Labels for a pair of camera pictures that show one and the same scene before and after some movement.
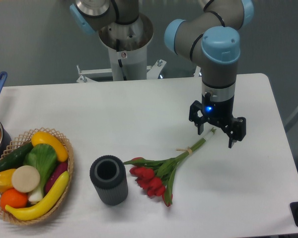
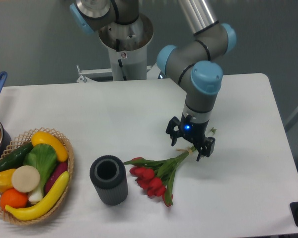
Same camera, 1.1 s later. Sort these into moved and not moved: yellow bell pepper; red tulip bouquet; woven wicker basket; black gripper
Moved: black gripper
Not moved: yellow bell pepper; red tulip bouquet; woven wicker basket
